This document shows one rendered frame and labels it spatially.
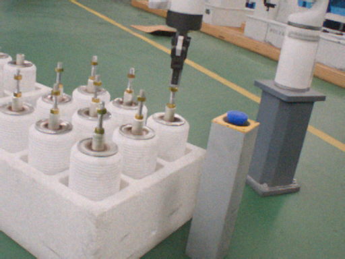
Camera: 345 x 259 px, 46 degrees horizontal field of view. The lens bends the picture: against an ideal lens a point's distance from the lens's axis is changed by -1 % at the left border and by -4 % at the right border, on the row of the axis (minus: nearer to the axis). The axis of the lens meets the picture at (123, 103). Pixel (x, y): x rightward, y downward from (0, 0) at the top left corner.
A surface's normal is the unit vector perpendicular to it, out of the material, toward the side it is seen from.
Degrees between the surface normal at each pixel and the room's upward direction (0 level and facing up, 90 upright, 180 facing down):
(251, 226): 0
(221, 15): 90
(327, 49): 90
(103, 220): 90
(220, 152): 90
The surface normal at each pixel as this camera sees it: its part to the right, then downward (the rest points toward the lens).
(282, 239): 0.11, -0.94
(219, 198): -0.62, 0.18
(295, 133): 0.35, 0.34
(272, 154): -0.41, 0.25
